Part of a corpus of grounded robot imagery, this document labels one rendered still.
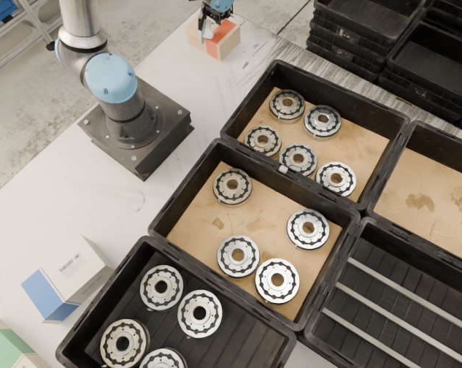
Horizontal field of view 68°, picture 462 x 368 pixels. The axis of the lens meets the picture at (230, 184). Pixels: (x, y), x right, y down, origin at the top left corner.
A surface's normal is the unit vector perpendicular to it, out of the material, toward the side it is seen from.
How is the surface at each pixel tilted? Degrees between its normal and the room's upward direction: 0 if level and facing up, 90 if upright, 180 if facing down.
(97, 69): 9
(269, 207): 0
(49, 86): 0
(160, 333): 0
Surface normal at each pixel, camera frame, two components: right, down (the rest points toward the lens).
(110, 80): 0.08, -0.31
